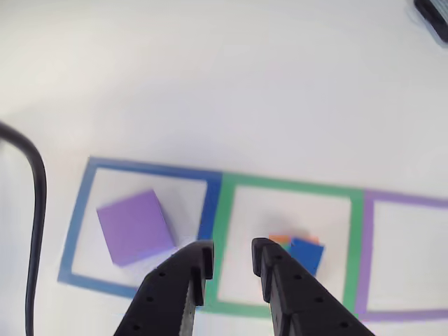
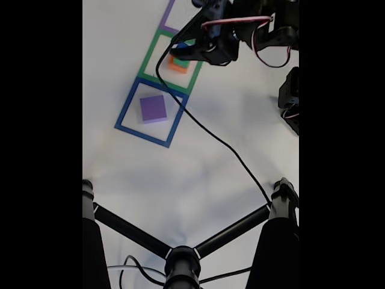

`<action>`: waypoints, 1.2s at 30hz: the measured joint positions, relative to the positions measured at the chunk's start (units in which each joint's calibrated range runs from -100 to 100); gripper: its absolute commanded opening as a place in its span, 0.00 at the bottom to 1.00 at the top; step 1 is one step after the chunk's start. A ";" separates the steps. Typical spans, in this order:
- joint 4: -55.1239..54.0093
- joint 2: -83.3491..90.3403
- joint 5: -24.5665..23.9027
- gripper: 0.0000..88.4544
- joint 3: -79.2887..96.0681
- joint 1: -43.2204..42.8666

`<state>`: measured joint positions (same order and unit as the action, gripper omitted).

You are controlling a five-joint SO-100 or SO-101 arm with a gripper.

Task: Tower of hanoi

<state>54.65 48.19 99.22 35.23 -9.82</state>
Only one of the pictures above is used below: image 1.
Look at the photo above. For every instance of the purple square block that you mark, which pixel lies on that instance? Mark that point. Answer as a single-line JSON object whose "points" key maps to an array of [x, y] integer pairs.
{"points": [[134, 227]]}

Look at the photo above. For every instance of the green square block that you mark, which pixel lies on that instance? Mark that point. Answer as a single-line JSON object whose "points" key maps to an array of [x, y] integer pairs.
{"points": [[287, 245]]}

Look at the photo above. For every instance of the blue square frame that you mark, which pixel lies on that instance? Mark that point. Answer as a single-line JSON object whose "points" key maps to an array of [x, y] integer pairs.
{"points": [[75, 227]]}

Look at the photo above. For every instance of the small blue cube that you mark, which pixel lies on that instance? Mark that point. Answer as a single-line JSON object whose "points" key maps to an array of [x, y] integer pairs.
{"points": [[308, 255]]}

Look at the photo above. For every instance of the green square frame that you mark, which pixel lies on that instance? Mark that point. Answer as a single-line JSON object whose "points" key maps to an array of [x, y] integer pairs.
{"points": [[353, 245]]}

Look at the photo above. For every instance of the black case with clear lid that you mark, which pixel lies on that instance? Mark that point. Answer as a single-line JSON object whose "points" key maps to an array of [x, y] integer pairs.
{"points": [[434, 17]]}

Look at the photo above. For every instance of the purple square frame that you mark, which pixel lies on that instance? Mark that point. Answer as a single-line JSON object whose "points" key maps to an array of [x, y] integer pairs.
{"points": [[365, 252]]}

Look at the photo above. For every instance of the orange square block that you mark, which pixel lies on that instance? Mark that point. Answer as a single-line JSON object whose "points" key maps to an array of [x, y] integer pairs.
{"points": [[278, 238]]}

